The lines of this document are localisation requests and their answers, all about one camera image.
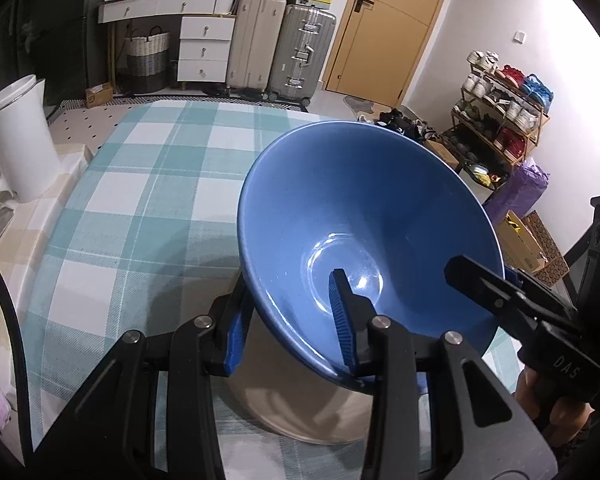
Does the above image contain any beige suitcase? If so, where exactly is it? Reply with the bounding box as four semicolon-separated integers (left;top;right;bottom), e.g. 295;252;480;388
226;0;287;96

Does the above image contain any wooden door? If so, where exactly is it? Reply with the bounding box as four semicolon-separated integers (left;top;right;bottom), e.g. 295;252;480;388
322;0;456;106

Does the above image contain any white electric kettle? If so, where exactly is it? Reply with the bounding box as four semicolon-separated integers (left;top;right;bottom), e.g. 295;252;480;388
0;74;61;203

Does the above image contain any cream plate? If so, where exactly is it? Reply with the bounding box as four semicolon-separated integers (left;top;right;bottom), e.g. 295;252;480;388
225;355;433;445

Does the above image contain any shoe rack with shoes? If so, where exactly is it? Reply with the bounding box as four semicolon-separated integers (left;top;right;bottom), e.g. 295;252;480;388
452;50;555;186

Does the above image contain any white drawer desk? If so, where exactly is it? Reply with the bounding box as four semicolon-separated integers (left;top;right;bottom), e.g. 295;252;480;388
98;0;237;83

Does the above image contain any woven laundry basket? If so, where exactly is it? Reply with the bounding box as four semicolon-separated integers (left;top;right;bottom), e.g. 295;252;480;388
125;26;172;93

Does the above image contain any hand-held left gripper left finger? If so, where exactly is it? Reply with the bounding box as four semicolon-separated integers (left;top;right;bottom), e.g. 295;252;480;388
35;277;253;480

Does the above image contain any metal stand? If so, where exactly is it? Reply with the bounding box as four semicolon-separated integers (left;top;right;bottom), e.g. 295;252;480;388
0;195;18;241

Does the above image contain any blue bowl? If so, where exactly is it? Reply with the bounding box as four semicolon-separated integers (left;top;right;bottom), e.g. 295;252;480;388
237;120;505;396

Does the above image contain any purple bag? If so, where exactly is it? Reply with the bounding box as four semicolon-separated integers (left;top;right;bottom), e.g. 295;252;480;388
482;157;551;221

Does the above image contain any black refrigerator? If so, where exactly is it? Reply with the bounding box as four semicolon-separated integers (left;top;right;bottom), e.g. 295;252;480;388
0;0;126;111

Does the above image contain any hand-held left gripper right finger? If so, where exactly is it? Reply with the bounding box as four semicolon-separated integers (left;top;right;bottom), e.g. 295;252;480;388
328;268;556;480

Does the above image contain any dotted white floor mat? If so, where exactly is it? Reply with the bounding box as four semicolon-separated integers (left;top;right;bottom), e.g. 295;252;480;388
47;97;156;148

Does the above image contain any silver suitcase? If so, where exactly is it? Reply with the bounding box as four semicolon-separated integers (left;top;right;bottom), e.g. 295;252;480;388
267;4;337;107

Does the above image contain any pile of dark shoes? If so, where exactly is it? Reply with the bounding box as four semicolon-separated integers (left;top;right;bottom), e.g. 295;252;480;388
360;107;438;143

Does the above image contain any brown dotted cardboard box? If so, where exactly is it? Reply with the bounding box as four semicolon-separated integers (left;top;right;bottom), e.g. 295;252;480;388
525;210;571;288

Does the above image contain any cardboard box with yellow bag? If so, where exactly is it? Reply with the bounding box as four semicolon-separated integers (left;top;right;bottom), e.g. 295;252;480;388
495;210;548;273

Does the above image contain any grey door mat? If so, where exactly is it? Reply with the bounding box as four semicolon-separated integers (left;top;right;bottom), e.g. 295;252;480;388
342;95;378;118

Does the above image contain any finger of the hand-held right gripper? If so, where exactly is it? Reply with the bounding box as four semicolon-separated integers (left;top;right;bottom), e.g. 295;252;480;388
504;267;579;324
444;255;583;348

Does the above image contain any beige checked cloth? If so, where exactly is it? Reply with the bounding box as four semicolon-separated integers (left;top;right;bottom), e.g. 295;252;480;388
0;142;93;411

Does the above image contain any black cable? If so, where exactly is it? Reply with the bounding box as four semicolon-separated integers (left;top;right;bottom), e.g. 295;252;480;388
0;240;33;466

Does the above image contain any teal checked tablecloth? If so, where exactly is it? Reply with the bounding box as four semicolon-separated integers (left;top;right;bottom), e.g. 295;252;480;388
25;100;526;480

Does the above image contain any small cardboard box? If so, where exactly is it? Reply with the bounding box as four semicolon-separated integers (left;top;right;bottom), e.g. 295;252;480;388
84;82;115;108

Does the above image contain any person's right hand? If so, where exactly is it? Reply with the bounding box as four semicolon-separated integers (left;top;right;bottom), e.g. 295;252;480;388
512;365;596;436

